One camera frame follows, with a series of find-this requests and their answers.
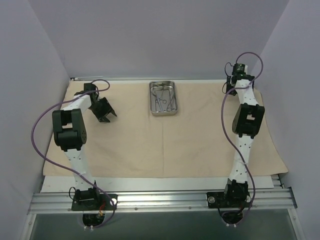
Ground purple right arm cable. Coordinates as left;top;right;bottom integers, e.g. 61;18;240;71
221;51;265;225

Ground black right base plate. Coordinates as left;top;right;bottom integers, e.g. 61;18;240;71
206;191;251;209

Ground aluminium front rail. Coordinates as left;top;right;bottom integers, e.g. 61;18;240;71
28;188;297;214

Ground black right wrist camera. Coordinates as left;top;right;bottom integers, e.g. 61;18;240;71
231;63;248;76

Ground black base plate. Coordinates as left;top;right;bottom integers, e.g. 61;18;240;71
71;193;118;211
206;191;251;209

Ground steel surgical forceps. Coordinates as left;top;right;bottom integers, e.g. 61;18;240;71
163;86;178;114

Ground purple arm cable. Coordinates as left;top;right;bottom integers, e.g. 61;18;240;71
31;79;118;230
221;51;265;225

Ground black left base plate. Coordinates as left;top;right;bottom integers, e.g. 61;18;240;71
71;193;118;211

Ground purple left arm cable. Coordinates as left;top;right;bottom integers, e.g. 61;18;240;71
31;79;118;230

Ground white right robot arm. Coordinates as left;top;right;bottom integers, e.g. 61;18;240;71
222;79;265;207

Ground stainless steel instrument tray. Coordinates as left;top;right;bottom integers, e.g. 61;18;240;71
149;80;178;116

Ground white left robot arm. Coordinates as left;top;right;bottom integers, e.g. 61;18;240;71
52;93;117;210

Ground steel surgical scissors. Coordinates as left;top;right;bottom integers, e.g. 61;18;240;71
152;87;167;112

